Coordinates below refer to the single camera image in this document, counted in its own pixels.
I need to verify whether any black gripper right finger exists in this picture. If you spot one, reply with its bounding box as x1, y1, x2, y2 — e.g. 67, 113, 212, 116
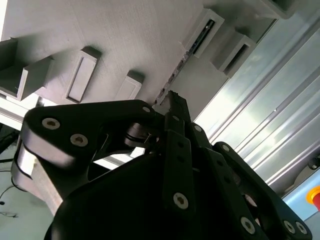
178, 92, 314, 240

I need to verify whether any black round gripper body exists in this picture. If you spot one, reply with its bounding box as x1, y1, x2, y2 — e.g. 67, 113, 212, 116
44, 121, 241, 240

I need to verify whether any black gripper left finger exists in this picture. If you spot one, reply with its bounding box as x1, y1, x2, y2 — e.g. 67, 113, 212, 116
10, 90, 198, 225

